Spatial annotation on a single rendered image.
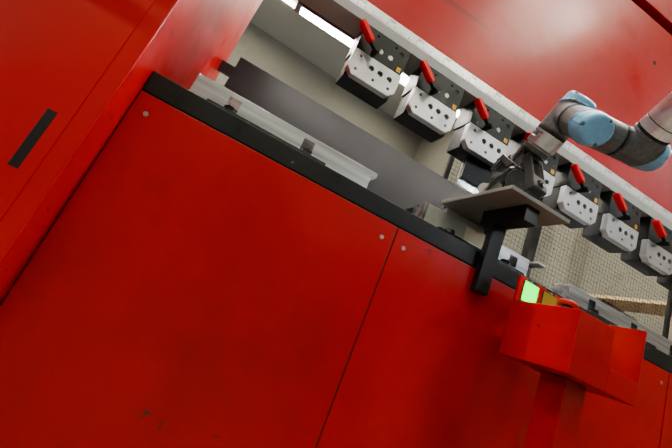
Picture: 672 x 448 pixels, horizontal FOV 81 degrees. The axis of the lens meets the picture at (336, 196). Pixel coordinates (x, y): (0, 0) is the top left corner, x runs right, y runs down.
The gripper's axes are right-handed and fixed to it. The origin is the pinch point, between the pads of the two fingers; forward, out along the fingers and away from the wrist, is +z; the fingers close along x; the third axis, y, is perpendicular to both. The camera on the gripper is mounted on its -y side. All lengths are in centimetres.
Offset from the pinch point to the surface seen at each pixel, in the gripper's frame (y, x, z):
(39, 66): -27, 97, 11
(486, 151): 16.3, 2.4, -11.0
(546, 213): -14.1, -2.1, -9.9
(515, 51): 41, 3, -39
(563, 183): 21.0, -29.5, -15.4
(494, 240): -12.1, 1.5, 2.6
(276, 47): 886, 88, 140
